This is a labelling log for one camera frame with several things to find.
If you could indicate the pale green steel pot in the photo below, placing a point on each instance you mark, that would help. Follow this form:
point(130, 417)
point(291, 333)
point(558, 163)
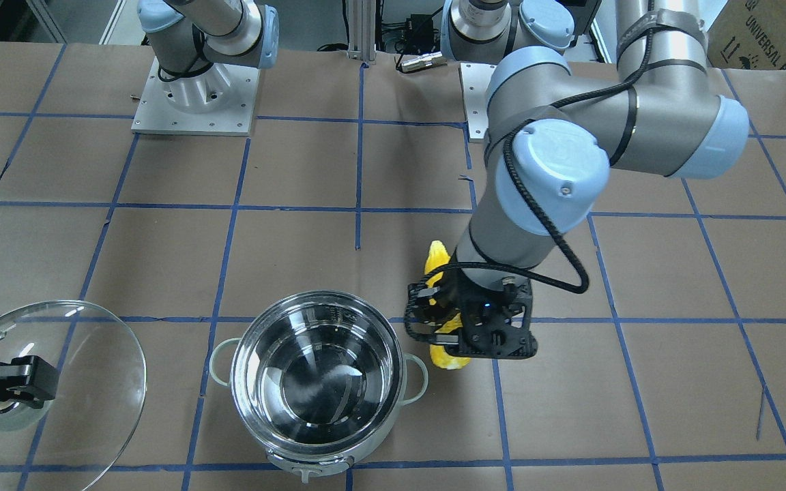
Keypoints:
point(318, 379)

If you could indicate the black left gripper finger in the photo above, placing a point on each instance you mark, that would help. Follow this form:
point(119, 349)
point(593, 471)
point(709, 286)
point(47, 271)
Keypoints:
point(435, 301)
point(448, 336)

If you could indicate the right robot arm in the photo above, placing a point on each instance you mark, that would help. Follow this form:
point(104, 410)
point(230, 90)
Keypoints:
point(208, 55)

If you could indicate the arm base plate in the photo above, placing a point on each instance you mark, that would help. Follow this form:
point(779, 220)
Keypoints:
point(220, 102)
point(475, 80)

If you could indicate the glass pot lid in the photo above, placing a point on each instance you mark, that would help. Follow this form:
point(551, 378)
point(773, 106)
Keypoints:
point(79, 436)

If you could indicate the cardboard box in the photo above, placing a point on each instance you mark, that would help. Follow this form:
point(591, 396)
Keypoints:
point(749, 35)

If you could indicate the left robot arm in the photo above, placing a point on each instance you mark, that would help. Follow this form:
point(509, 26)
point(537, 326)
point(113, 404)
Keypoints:
point(553, 138)

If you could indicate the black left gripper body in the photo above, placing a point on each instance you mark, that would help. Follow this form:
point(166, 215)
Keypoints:
point(422, 305)

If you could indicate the aluminium frame post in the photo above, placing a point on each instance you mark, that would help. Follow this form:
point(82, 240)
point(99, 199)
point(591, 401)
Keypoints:
point(362, 31)

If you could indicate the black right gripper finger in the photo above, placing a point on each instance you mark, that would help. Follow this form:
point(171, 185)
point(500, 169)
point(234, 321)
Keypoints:
point(29, 380)

